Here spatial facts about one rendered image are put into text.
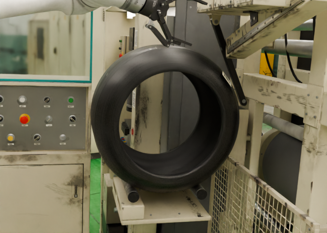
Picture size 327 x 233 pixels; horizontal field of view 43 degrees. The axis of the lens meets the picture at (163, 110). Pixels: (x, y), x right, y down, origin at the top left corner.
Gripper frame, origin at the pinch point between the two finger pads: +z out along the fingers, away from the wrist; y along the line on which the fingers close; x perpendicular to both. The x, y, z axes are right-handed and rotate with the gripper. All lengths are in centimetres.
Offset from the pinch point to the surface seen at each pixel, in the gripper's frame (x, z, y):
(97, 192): 224, 106, -170
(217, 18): 43, 38, 9
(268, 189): -16, 45, -45
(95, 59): 345, 107, -60
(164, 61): 19.7, 6.1, -15.8
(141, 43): 57, 13, -14
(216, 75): 13.8, 26.5, -14.2
